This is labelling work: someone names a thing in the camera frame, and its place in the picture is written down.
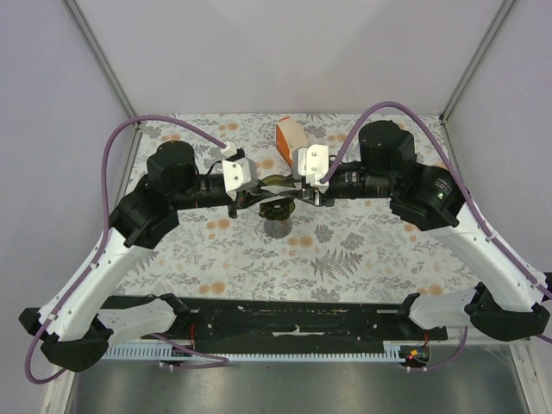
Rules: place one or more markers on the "floral patterned tablecloth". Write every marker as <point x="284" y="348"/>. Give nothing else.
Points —
<point x="356" y="251"/>

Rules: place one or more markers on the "white paper coffee filter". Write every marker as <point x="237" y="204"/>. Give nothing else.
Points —
<point x="276" y="190"/>

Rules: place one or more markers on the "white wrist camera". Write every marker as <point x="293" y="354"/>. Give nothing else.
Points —
<point x="312" y="164"/>
<point x="239" y="172"/>

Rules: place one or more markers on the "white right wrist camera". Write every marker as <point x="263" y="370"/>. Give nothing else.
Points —
<point x="312" y="164"/>

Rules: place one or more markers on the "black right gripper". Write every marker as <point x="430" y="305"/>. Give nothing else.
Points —
<point x="313" y="196"/>

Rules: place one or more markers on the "green glass coffee dripper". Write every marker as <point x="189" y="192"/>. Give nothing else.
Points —
<point x="281" y="208"/>

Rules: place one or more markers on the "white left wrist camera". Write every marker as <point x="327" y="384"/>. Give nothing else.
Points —
<point x="239" y="172"/>

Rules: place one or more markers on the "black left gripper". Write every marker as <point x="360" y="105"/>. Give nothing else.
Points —
<point x="247" y="199"/>

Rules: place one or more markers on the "orange coffee filter box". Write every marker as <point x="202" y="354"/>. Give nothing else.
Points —
<point x="290" y="136"/>

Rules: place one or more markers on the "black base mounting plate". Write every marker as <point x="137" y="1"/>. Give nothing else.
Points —
<point x="224" y="326"/>

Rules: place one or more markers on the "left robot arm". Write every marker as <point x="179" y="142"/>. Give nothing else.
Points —
<point x="73" y="329"/>

